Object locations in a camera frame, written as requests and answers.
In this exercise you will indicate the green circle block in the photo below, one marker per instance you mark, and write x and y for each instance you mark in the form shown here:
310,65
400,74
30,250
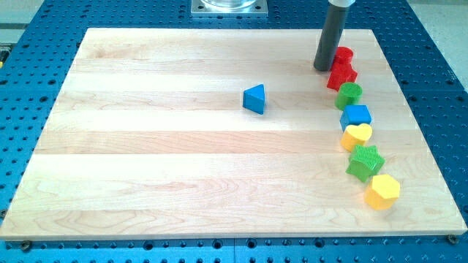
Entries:
349,93

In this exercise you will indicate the red circle block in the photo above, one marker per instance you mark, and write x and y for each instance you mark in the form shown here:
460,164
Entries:
343,55

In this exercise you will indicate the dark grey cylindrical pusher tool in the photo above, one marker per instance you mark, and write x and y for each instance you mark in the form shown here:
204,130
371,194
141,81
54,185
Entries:
331,33

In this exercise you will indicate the blue perforated metal table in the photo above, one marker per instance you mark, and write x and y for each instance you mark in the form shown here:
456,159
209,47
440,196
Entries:
39,62

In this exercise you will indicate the green star block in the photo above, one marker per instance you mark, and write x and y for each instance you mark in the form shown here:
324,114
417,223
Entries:
364,162

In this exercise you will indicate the blue triangle block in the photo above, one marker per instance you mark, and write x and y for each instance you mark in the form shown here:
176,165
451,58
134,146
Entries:
254,99

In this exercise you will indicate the yellow heart block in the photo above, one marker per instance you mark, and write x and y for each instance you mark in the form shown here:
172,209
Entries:
356,135

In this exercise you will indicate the red star block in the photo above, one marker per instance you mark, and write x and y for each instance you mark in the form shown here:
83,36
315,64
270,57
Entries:
340,74

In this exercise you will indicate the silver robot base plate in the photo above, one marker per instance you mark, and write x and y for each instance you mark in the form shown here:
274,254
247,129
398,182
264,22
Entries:
229,8

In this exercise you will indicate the light wooden board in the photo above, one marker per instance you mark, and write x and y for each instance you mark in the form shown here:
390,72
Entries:
148,139

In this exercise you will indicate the yellow hexagon block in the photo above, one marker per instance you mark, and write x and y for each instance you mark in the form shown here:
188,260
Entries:
382,192

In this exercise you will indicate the blue square block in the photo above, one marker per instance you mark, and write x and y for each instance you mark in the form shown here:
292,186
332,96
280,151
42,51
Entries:
355,114

